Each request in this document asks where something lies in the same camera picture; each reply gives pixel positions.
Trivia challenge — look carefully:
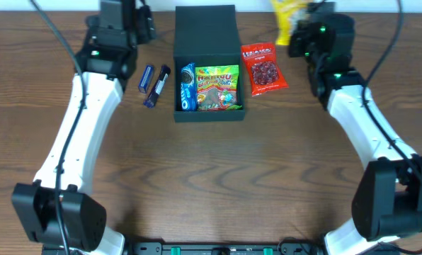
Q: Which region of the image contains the yellow Hacks candy bag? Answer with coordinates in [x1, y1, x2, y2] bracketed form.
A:
[270, 0, 310, 46]

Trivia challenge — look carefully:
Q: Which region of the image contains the red Hacks candy bag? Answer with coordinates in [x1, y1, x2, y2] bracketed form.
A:
[241, 42, 288, 96]

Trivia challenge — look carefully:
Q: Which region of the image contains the blue Oreo cookie pack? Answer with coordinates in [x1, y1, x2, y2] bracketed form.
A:
[181, 63, 197, 111]

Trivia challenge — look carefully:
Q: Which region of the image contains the green Haribo gummy bag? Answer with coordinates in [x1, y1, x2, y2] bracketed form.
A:
[195, 65, 241, 111]

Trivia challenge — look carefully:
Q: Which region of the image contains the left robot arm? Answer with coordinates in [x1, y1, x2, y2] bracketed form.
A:
[11, 0, 156, 254]

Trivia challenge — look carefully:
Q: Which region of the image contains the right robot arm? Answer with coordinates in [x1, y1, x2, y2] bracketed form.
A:
[289, 13, 422, 254]

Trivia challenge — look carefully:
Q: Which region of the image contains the dark green open box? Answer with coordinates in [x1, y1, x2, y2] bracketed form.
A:
[172, 5, 246, 123]

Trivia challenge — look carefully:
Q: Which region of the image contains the dark blue snack bar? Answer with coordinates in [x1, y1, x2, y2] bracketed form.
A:
[143, 64, 171, 108]

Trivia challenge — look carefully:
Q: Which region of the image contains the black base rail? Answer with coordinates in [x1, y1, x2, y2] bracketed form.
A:
[40, 241, 399, 255]

